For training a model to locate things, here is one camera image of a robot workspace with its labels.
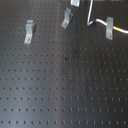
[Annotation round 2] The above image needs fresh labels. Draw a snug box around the white cable with coloured bands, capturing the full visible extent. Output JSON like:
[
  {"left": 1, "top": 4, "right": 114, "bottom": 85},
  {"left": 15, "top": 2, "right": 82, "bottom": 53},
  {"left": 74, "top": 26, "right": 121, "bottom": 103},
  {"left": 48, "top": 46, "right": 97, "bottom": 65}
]
[{"left": 86, "top": 0, "right": 128, "bottom": 35}]

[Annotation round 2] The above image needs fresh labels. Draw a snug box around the middle grey metal cable clip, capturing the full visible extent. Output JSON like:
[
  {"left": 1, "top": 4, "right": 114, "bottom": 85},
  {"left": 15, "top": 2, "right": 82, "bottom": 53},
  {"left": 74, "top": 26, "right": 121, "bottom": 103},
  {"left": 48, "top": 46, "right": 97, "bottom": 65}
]
[{"left": 61, "top": 8, "right": 73, "bottom": 29}]

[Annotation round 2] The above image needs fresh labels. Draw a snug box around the grey metal cable clip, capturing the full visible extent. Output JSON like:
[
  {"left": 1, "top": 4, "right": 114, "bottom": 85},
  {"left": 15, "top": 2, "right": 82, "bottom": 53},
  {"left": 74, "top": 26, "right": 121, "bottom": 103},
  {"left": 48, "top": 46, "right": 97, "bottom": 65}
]
[
  {"left": 71, "top": 0, "right": 80, "bottom": 7},
  {"left": 61, "top": 8, "right": 73, "bottom": 29},
  {"left": 106, "top": 17, "right": 113, "bottom": 40},
  {"left": 24, "top": 20, "right": 35, "bottom": 44}
]

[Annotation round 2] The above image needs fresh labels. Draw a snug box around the left grey metal cable clip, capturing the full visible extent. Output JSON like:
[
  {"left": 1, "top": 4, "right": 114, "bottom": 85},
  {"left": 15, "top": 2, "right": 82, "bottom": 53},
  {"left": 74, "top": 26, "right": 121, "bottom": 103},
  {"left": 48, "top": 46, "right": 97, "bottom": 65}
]
[{"left": 24, "top": 20, "right": 35, "bottom": 44}]

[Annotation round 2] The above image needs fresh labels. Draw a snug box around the top grey metal cable clip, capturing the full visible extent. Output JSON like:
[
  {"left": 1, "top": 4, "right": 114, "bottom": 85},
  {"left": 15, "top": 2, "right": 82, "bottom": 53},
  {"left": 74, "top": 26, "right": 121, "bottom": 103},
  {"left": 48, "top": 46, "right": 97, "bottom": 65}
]
[{"left": 71, "top": 0, "right": 80, "bottom": 7}]

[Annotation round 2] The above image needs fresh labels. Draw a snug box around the right grey metal cable clip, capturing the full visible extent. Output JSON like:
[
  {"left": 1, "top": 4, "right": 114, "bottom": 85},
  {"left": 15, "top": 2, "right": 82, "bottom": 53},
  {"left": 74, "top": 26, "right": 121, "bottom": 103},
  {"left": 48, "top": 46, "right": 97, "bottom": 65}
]
[{"left": 106, "top": 17, "right": 113, "bottom": 40}]

